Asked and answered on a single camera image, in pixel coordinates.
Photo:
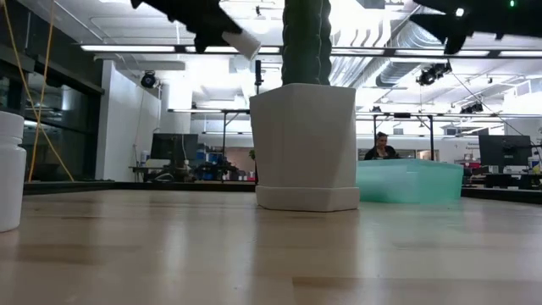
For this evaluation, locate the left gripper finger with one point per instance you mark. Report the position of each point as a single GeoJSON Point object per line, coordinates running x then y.
{"type": "Point", "coordinates": [211, 25]}

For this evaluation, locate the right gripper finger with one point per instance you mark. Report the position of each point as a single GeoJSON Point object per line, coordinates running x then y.
{"type": "Point", "coordinates": [436, 3]}
{"type": "Point", "coordinates": [444, 29]}

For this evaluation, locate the white pill bottle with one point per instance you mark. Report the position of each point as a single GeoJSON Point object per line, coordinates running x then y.
{"type": "Point", "coordinates": [10, 178]}
{"type": "Point", "coordinates": [243, 44]}

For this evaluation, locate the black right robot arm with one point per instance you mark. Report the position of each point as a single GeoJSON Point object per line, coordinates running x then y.
{"type": "Point", "coordinates": [523, 19]}

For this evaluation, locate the translucent teal plastic basket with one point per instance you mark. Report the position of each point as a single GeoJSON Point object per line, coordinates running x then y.
{"type": "Point", "coordinates": [410, 182]}

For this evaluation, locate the black stage light cluster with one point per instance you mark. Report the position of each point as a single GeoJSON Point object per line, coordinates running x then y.
{"type": "Point", "coordinates": [471, 108]}
{"type": "Point", "coordinates": [433, 73]}

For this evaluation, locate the long ceiling light strip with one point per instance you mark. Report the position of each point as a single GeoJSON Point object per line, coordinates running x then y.
{"type": "Point", "coordinates": [127, 48]}

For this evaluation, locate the black tripod stand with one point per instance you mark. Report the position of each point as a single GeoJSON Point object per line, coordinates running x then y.
{"type": "Point", "coordinates": [258, 76]}

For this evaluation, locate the round black ceiling spotlight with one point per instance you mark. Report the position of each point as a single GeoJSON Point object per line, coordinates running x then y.
{"type": "Point", "coordinates": [148, 79]}

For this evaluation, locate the green cactus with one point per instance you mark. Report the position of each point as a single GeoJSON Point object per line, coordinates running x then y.
{"type": "Point", "coordinates": [305, 42]}

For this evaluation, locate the black computer monitor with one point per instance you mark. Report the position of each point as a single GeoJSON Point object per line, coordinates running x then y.
{"type": "Point", "coordinates": [504, 150]}
{"type": "Point", "coordinates": [173, 146]}

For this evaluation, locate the person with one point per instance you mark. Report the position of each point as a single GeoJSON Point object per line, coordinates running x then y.
{"type": "Point", "coordinates": [381, 150]}

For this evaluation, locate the cluttered office desk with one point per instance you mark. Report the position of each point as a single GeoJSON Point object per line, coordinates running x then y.
{"type": "Point", "coordinates": [186, 171]}

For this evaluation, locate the white hexagonal plant pot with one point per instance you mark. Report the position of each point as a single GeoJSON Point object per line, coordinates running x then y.
{"type": "Point", "coordinates": [305, 148]}

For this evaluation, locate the black aluminium table frame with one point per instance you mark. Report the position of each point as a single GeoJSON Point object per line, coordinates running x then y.
{"type": "Point", "coordinates": [127, 186]}

